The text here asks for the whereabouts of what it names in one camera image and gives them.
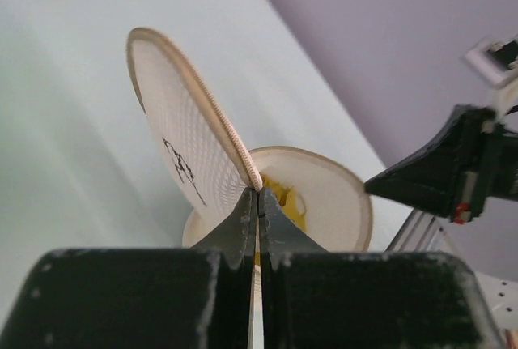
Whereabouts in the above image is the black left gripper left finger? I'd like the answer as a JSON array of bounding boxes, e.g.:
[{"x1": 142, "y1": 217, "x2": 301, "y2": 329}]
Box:
[{"x1": 1, "y1": 189, "x2": 257, "y2": 348}]

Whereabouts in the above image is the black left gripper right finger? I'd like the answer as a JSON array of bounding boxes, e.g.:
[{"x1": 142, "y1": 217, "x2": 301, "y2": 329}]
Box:
[{"x1": 258, "y1": 189, "x2": 504, "y2": 348}]

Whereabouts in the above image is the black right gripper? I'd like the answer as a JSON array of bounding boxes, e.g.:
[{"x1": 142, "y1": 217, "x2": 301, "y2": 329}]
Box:
[{"x1": 364, "y1": 104, "x2": 517, "y2": 223}]

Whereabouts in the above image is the yellow bra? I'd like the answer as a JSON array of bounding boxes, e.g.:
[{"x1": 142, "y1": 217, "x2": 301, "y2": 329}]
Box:
[{"x1": 261, "y1": 173, "x2": 307, "y2": 232}]

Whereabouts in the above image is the beige mesh laundry bag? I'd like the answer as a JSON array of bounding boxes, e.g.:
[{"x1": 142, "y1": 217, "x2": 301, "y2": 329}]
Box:
[{"x1": 126, "y1": 28, "x2": 373, "y2": 252}]

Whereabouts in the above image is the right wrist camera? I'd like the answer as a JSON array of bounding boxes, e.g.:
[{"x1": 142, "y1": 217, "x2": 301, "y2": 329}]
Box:
[{"x1": 463, "y1": 32, "x2": 518, "y2": 115}]

